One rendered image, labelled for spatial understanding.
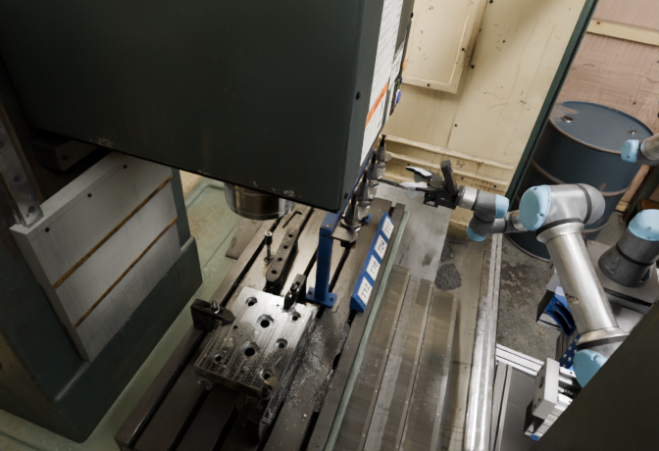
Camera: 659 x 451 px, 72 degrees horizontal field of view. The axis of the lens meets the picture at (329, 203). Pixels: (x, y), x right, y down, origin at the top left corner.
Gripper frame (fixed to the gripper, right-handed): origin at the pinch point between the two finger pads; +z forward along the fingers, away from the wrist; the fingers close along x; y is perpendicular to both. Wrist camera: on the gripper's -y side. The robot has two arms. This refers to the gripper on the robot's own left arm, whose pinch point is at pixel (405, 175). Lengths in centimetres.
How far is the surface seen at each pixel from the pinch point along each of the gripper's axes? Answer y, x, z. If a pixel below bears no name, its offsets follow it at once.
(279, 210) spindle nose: -30, -67, 19
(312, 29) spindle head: -70, -74, 12
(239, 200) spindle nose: -32, -69, 26
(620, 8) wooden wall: -21, 200, -88
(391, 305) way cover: 44.2, -20.3, -8.7
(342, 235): -1.7, -39.5, 10.4
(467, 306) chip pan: 52, -3, -37
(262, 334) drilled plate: 21, -64, 24
